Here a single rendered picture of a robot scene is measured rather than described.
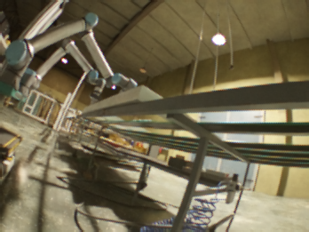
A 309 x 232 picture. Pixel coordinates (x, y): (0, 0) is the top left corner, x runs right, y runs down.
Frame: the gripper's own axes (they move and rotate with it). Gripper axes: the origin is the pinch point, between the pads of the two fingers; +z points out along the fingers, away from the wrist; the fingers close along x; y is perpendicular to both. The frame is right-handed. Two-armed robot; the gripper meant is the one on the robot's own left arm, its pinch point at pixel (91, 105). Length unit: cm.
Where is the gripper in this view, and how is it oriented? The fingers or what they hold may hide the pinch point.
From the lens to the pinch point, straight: 167.3
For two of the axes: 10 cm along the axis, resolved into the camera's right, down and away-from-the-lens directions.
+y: -6.2, 0.2, 7.8
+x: -7.3, -3.8, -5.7
